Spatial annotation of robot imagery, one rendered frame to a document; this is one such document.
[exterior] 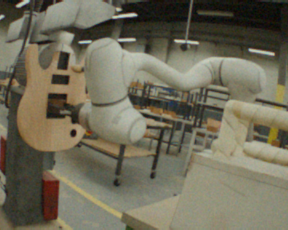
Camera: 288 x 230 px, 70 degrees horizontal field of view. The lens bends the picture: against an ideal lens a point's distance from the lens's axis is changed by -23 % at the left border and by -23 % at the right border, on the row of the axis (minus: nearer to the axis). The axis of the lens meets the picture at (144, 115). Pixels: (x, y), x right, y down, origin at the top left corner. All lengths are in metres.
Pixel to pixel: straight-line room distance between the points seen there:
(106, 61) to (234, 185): 0.41
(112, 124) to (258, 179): 0.42
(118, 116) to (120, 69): 0.12
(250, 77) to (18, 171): 1.22
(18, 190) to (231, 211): 1.19
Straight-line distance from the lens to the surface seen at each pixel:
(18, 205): 1.48
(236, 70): 1.00
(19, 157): 1.35
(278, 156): 0.58
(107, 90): 0.64
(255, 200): 0.43
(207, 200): 0.46
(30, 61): 0.91
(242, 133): 0.53
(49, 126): 0.98
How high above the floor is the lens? 1.17
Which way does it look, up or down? 3 degrees down
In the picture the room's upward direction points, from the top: 12 degrees clockwise
